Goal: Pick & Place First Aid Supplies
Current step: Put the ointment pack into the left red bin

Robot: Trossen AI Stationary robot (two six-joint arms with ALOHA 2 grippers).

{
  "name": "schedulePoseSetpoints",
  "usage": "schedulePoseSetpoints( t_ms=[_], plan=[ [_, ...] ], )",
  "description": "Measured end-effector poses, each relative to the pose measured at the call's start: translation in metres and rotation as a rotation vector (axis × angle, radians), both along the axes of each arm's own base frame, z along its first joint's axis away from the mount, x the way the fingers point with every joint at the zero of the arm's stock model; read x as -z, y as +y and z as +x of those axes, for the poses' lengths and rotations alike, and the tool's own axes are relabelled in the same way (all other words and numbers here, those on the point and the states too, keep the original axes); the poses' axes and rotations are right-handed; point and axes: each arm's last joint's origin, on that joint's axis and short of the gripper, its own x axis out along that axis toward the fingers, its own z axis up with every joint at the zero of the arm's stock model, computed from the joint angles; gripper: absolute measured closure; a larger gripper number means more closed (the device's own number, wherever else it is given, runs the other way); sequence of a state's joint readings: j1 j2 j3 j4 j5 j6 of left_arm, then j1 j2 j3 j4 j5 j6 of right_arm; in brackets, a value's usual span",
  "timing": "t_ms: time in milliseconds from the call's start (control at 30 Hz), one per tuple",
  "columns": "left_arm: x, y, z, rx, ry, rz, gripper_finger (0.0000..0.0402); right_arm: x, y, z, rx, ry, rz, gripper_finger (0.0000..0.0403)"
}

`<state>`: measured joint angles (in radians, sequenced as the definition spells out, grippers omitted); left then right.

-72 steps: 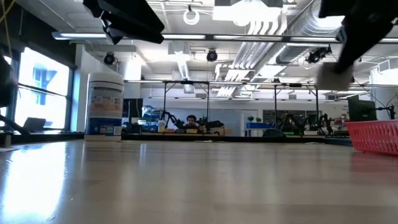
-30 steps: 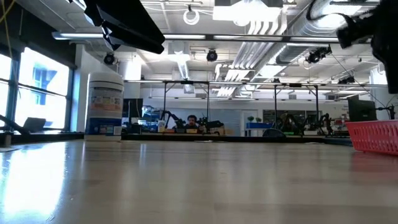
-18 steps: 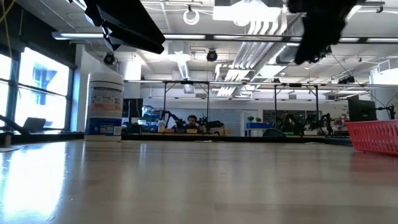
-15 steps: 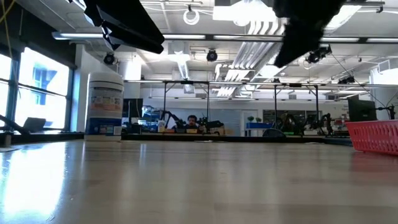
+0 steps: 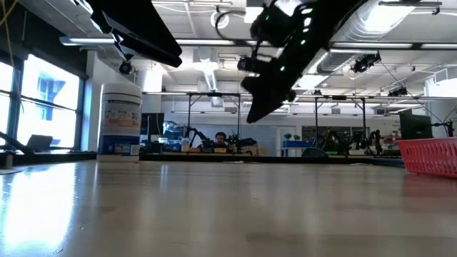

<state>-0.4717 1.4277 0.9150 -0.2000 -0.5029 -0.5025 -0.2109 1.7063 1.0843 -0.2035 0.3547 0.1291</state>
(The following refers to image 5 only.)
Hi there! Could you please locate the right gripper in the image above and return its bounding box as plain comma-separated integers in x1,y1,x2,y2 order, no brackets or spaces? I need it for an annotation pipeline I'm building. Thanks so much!
237,46,308,124

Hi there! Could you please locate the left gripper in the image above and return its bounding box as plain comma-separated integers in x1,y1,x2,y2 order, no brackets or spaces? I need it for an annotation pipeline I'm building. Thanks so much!
85,0,184,76

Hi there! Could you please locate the blue table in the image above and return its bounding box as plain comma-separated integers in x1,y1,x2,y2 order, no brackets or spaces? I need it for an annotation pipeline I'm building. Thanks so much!
281,139,315,158

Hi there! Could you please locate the ceiling light strip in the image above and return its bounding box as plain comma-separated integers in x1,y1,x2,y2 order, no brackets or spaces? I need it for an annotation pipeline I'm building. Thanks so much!
330,41,457,51
59,35,265,47

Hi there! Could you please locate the person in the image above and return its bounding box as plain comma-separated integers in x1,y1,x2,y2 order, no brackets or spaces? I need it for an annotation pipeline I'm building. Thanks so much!
210,131,233,149

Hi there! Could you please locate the black monitor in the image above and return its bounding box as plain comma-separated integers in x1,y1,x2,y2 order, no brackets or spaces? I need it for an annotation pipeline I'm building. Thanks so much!
398,109,433,141
141,112,166,136

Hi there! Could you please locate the white wipes canister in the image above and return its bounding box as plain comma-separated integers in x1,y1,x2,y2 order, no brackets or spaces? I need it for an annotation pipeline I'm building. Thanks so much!
96,81,144,163

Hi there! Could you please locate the open laptop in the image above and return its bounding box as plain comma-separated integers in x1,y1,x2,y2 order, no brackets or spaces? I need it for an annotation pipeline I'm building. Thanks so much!
25,134,54,153

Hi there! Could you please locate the red plastic mesh basket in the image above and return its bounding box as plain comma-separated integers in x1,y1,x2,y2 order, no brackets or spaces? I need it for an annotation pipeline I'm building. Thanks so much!
395,137,457,179

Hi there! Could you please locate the black gantry frame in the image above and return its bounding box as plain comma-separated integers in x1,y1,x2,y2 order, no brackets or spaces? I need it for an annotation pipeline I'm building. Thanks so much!
313,94,367,147
187,91,242,140

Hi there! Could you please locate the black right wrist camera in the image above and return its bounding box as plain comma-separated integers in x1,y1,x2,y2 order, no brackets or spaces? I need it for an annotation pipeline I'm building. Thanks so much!
249,5,286,41

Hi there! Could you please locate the black hanging camera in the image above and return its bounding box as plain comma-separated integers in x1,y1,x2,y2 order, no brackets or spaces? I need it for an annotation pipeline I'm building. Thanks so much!
351,52,382,74

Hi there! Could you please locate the silver ventilation duct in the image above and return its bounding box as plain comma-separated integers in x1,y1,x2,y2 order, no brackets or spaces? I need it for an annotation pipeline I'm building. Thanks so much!
313,0,418,72

